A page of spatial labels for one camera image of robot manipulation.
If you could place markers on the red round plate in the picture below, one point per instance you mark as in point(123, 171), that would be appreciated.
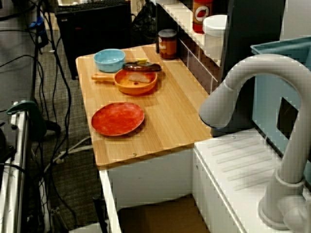
point(117, 119)

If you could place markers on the brown glass lid yellow knob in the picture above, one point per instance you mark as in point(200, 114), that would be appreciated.
point(142, 67)

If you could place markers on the orange toy frying pan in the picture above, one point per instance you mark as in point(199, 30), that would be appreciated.
point(136, 88)

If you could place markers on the pink toy food piece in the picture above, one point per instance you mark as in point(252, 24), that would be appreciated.
point(138, 78)

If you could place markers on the brown beans can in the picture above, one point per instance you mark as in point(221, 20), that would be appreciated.
point(167, 46)

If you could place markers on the light blue bowl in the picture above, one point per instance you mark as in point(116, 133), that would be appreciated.
point(109, 60)

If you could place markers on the black mesh basket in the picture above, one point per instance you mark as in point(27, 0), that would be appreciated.
point(145, 24)

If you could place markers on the white toy sink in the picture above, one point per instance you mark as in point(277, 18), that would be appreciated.
point(243, 157)

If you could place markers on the white plastic cup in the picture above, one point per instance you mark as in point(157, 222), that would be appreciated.
point(215, 31)

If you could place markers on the black cabinet panel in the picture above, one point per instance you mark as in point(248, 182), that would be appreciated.
point(252, 29)

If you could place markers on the green power drill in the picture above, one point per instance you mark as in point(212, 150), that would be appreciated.
point(22, 106)

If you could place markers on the grey toy faucet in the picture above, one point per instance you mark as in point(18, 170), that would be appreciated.
point(294, 136)

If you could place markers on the blue plastic clip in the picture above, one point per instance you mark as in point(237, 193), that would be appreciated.
point(39, 24)

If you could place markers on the aluminium frame rail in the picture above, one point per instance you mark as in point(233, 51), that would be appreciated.
point(17, 170)

